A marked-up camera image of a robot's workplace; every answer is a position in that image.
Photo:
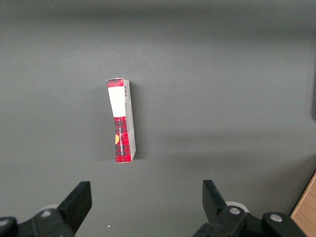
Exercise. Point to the red plaid cardboard box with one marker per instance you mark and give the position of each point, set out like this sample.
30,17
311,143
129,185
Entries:
122,123

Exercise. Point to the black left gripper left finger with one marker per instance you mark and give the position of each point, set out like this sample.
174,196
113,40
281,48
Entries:
71,207

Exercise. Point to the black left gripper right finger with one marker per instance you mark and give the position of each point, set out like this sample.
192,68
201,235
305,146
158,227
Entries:
214,202

